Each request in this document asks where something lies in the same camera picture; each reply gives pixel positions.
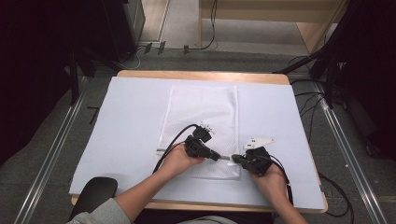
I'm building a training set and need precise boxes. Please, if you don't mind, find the metal floor rail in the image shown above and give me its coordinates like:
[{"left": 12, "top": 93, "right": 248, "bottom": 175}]
[
  {"left": 13, "top": 77, "right": 91, "bottom": 224},
  {"left": 311, "top": 81, "right": 389, "bottom": 224}
]

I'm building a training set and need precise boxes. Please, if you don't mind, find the black chair armrest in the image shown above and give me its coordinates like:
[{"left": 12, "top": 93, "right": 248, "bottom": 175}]
[{"left": 67, "top": 176, "right": 119, "bottom": 222}]

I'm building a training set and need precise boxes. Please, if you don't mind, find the black curtain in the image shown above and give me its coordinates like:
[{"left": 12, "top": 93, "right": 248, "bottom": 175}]
[
  {"left": 323, "top": 0, "right": 396, "bottom": 161},
  {"left": 0, "top": 0, "right": 108, "bottom": 166}
]

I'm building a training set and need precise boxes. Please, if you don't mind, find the bundle of black floor cables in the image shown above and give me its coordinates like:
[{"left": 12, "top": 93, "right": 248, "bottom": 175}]
[{"left": 288, "top": 55, "right": 326, "bottom": 145}]

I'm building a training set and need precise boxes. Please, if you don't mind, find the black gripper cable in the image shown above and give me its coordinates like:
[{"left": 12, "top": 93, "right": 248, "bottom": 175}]
[
  {"left": 268, "top": 154, "right": 295, "bottom": 207},
  {"left": 151, "top": 123, "right": 200, "bottom": 175}
]

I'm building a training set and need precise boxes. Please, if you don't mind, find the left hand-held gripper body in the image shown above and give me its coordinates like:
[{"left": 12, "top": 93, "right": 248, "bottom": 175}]
[{"left": 184, "top": 121, "right": 217, "bottom": 160}]

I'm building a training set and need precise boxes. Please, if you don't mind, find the person's left hand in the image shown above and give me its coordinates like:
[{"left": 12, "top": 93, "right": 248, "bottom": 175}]
[{"left": 161, "top": 143, "right": 206, "bottom": 175}]

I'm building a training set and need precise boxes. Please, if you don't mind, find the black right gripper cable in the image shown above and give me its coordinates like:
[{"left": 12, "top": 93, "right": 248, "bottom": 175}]
[{"left": 268, "top": 154, "right": 295, "bottom": 207}]

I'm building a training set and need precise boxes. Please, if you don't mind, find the grey sleeve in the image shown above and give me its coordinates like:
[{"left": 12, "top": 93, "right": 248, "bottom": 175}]
[{"left": 66, "top": 198, "right": 132, "bottom": 224}]

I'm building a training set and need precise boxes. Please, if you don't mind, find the white floor cable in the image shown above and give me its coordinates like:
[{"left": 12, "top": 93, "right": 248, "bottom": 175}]
[{"left": 119, "top": 46, "right": 148, "bottom": 71}]

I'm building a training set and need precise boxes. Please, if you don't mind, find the black floor cable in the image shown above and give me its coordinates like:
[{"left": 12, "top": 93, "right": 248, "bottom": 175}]
[{"left": 317, "top": 171, "right": 356, "bottom": 224}]

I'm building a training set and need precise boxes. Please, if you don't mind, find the black stand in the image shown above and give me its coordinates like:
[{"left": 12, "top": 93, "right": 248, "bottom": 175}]
[
  {"left": 64, "top": 43, "right": 125, "bottom": 106},
  {"left": 273, "top": 40, "right": 348, "bottom": 110}
]

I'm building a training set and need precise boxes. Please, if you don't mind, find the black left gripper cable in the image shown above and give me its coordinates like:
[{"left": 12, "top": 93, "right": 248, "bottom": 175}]
[{"left": 151, "top": 123, "right": 200, "bottom": 175}]

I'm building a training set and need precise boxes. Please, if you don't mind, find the white table cover sheet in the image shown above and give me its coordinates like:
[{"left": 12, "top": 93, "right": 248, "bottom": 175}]
[{"left": 68, "top": 76, "right": 327, "bottom": 211}]

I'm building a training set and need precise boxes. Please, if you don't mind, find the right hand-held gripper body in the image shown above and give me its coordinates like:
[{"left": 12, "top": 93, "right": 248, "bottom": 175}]
[{"left": 242, "top": 137, "right": 276, "bottom": 176}]

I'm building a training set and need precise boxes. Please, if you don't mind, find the wooden table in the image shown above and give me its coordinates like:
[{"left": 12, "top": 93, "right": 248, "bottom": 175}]
[{"left": 70, "top": 69, "right": 329, "bottom": 215}]

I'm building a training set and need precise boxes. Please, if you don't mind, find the person's right hand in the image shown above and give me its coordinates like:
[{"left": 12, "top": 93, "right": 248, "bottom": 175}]
[{"left": 249, "top": 163, "right": 289, "bottom": 194}]

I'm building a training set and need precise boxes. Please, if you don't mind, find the black hanging cable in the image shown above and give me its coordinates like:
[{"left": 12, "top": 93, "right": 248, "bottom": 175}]
[{"left": 183, "top": 0, "right": 219, "bottom": 56}]

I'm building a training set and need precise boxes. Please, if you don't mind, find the dark cabinet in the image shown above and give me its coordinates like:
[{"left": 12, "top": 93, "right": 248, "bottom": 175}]
[{"left": 101, "top": 0, "right": 147, "bottom": 63}]

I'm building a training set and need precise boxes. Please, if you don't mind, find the person's grey clothing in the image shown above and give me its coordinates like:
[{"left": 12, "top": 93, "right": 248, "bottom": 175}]
[{"left": 176, "top": 215, "right": 239, "bottom": 224}]

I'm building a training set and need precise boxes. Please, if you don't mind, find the light wooden desk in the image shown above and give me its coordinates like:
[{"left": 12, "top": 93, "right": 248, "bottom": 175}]
[{"left": 198, "top": 0, "right": 350, "bottom": 54}]

